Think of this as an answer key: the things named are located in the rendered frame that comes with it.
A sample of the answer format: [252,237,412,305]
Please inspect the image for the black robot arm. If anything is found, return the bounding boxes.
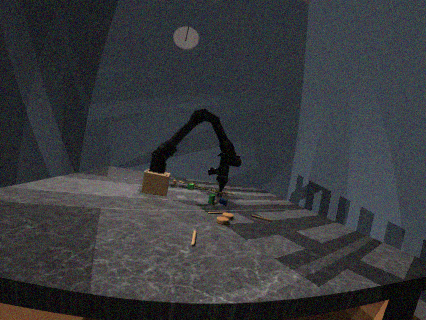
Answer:
[148,109,242,174]

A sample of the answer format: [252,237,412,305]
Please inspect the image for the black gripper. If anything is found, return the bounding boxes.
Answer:
[216,164,229,192]

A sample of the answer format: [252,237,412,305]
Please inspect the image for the small round wooden disc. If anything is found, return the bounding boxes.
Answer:
[217,217,229,225]

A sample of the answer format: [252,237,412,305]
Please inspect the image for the orange flat disc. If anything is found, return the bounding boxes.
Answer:
[222,213,234,219]

